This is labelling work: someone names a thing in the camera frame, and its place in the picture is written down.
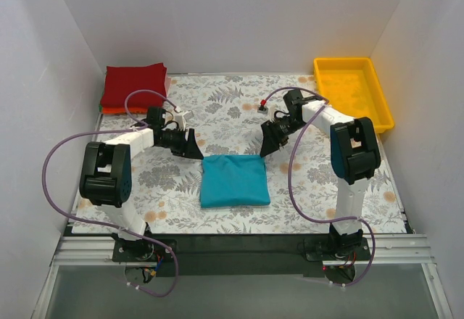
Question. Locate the aluminium frame rail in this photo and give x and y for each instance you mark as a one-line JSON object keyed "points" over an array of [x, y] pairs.
{"points": [[391, 249]]}

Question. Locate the teal t-shirt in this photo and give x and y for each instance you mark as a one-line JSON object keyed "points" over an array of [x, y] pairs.
{"points": [[232, 180]]}

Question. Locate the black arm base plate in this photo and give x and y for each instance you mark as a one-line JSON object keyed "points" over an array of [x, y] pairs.
{"points": [[239, 254]]}

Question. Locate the folded red t-shirt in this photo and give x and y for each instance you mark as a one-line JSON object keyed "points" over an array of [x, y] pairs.
{"points": [[121, 81]]}

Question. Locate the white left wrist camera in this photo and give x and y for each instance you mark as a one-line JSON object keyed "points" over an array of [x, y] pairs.
{"points": [[182, 117]]}

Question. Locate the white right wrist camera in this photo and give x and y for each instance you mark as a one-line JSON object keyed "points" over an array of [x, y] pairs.
{"points": [[262, 107]]}

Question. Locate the folded pink t-shirt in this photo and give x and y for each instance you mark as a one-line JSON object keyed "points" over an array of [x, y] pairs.
{"points": [[167, 84]]}

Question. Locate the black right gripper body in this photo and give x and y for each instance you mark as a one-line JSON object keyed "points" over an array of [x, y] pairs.
{"points": [[274, 135]]}

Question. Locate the folded orange t-shirt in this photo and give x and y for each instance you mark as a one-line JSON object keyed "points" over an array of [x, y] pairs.
{"points": [[122, 110]]}

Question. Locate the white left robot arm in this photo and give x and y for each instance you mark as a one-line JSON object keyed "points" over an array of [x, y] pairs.
{"points": [[106, 179]]}

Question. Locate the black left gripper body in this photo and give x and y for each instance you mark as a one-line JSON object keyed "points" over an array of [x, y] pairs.
{"points": [[185, 143]]}

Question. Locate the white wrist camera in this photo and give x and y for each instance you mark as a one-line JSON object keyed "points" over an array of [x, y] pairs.
{"points": [[262, 107], [182, 117]]}

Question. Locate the yellow plastic tray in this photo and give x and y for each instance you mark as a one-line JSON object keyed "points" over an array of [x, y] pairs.
{"points": [[353, 88]]}

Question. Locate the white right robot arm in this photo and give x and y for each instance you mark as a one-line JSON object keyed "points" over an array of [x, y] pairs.
{"points": [[355, 157]]}

